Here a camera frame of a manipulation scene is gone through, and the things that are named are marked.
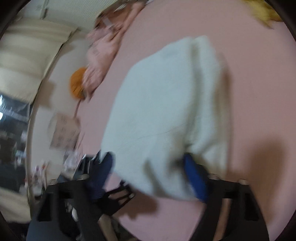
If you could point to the yellow pillow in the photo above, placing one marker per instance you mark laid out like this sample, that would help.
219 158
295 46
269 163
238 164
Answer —
263 12

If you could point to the pink bed sheet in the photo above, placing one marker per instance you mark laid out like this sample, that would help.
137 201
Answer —
261 64

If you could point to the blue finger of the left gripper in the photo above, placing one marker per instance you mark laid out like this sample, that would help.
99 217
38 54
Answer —
116 199

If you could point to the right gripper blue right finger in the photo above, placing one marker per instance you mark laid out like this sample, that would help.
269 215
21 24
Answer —
245 220

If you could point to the cream curtain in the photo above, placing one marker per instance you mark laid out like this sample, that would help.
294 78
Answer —
29 48

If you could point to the clear plastic bag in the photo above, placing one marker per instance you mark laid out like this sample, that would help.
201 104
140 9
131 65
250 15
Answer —
71 160

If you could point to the orange round cushion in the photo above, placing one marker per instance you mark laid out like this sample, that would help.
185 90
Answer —
75 84

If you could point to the paper bag with characters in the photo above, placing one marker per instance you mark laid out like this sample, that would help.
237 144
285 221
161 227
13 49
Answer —
63 132

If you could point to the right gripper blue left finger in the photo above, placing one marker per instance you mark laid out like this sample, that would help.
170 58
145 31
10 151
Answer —
70 209

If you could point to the white knitted cardigan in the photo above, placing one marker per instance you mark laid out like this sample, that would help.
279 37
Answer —
170 103

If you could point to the pink quilted blanket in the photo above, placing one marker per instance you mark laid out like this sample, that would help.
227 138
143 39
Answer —
105 40

